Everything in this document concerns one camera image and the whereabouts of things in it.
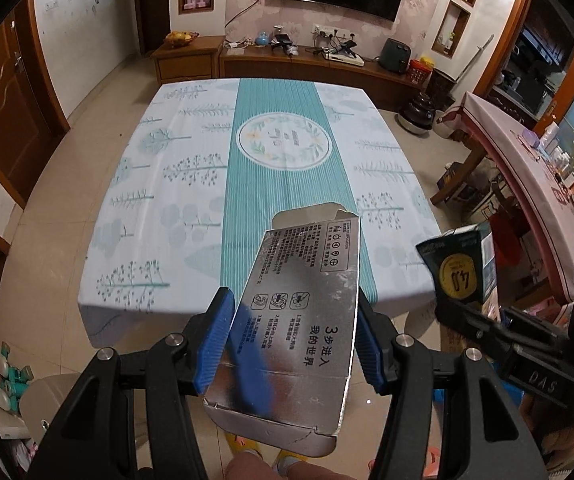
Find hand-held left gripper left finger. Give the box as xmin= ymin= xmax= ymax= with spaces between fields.
xmin=27 ymin=287 xmax=236 ymax=480

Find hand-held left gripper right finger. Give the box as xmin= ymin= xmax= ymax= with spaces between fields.
xmin=356 ymin=285 xmax=550 ymax=480

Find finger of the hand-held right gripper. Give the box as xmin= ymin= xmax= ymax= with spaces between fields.
xmin=436 ymin=299 xmax=506 ymax=357

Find dark green box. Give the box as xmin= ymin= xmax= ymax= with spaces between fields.
xmin=415 ymin=227 xmax=498 ymax=306

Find silver cardboard box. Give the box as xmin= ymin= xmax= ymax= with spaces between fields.
xmin=202 ymin=203 xmax=362 ymax=458

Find person's right hand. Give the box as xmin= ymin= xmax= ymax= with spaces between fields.
xmin=534 ymin=410 xmax=574 ymax=478

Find red bag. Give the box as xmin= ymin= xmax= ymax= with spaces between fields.
xmin=489 ymin=212 xmax=518 ymax=271

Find person's leg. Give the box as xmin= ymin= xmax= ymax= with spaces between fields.
xmin=224 ymin=452 xmax=328 ymax=480

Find table with tree tablecloth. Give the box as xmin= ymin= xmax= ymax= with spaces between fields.
xmin=78 ymin=77 xmax=442 ymax=348

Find dining table with pink cloth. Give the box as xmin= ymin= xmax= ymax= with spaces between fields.
xmin=437 ymin=92 xmax=574 ymax=301

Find teal white packet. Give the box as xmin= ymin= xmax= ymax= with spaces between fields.
xmin=2 ymin=342 xmax=35 ymax=398

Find black stacked pot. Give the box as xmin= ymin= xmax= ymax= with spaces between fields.
xmin=399 ymin=92 xmax=438 ymax=136

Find red basket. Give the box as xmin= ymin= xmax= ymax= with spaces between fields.
xmin=408 ymin=58 xmax=435 ymax=86

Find long grey stick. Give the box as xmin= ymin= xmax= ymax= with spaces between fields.
xmin=454 ymin=34 xmax=495 ymax=86

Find dark kitchen shelving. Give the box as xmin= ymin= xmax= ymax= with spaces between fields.
xmin=489 ymin=10 xmax=574 ymax=116

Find small wooden side cabinet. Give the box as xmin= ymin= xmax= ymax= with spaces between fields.
xmin=151 ymin=35 xmax=225 ymax=86

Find long wooden television cabinet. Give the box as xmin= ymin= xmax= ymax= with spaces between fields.
xmin=218 ymin=42 xmax=430 ymax=111

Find white set-top box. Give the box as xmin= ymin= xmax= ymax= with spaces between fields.
xmin=328 ymin=50 xmax=365 ymax=67

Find fruit bowl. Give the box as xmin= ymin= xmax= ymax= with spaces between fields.
xmin=165 ymin=31 xmax=200 ymax=48

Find black stand device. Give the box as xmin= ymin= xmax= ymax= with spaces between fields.
xmin=272 ymin=34 xmax=300 ymax=56

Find brown wooden door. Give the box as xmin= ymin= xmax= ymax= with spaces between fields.
xmin=0 ymin=0 xmax=70 ymax=211

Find wall socket strip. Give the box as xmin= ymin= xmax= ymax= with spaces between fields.
xmin=313 ymin=24 xmax=358 ymax=37

